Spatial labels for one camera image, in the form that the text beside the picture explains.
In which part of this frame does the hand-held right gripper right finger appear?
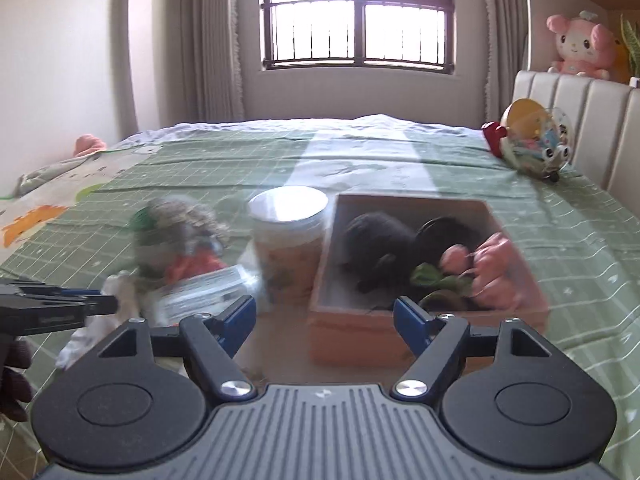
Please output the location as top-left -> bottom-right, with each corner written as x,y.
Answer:
392,296 -> 551,403

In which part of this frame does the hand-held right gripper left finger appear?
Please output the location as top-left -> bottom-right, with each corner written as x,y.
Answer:
97,294 -> 257,403

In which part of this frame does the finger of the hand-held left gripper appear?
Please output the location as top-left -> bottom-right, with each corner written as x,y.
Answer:
0,278 -> 103,298
0,294 -> 120,336

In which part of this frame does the white glove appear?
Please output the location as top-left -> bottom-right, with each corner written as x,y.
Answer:
56,310 -> 127,369
102,269 -> 169,322

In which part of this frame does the pink cardboard box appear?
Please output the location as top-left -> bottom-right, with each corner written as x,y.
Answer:
307,192 -> 552,367

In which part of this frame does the black plush toy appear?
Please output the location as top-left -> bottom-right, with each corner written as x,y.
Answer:
342,212 -> 417,294

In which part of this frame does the pink knitted flower bouquet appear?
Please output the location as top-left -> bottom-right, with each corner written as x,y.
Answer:
409,231 -> 522,307

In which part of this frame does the person's left hand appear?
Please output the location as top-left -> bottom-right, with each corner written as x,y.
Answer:
0,339 -> 35,423

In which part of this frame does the light blue tissue pack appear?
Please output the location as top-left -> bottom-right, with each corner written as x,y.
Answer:
156,264 -> 262,322

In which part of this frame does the orange cloth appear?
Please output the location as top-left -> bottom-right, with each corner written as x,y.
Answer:
166,253 -> 227,282

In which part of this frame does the grey cloth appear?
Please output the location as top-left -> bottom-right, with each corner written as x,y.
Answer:
134,232 -> 202,282

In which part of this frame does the clear jar with flower label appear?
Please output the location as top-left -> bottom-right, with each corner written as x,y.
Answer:
248,185 -> 331,307

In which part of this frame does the cartoon printed blanket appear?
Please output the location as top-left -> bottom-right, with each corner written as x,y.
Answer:
0,145 -> 167,252

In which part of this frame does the grey knitted doll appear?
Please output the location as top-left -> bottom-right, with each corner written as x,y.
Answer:
131,197 -> 232,247

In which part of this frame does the pink cloth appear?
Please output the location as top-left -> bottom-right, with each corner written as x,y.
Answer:
73,133 -> 107,157

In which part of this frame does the green checked bedsheet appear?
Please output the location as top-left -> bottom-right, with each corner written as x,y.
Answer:
0,114 -> 640,480

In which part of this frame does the colourful ball toy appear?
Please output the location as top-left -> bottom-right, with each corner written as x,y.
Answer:
481,98 -> 574,182

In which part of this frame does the beige padded headboard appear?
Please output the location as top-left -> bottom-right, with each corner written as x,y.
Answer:
512,69 -> 640,207

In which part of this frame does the beige curtain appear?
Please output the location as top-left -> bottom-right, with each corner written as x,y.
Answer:
171,0 -> 247,124
479,0 -> 529,134

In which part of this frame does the barred window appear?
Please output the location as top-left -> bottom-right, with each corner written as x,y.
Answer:
259,0 -> 456,76

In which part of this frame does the pink plush toy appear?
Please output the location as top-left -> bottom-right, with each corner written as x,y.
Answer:
545,9 -> 619,80

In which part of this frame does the green leafy plant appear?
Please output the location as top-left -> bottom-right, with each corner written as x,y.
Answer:
619,12 -> 640,79

